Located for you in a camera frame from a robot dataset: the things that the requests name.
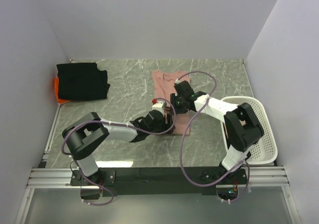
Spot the pink printed t-shirt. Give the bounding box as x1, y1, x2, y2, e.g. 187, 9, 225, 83
152, 71, 190, 135

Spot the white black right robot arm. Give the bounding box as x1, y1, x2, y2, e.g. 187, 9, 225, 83
174, 81, 264, 187

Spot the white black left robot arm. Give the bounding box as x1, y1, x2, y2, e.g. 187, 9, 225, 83
62, 110, 175, 185

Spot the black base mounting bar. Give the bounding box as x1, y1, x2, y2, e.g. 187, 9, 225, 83
70, 167, 248, 200

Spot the folded black t-shirt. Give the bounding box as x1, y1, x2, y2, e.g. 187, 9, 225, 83
56, 62, 110, 101

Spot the white plastic laundry basket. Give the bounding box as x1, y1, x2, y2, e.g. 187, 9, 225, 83
221, 96, 278, 166

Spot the folded orange t-shirt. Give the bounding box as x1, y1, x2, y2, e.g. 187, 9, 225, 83
54, 78, 70, 104

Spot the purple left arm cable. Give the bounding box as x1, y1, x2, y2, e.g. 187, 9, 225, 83
61, 97, 176, 206

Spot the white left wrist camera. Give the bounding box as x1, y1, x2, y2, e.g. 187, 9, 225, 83
152, 99, 166, 115

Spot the aluminium frame rail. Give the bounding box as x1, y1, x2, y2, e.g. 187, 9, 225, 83
27, 101, 301, 224

